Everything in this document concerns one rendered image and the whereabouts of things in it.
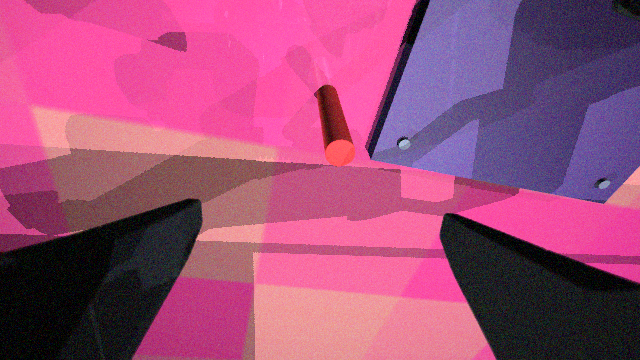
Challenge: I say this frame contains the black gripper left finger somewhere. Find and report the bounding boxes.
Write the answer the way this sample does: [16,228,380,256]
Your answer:
[0,199,203,360]

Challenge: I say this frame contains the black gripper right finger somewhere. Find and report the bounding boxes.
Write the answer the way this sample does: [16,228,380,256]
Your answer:
[439,213,640,360]

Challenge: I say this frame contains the red peg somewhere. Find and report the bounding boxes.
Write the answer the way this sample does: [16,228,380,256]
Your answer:
[317,85,355,166]

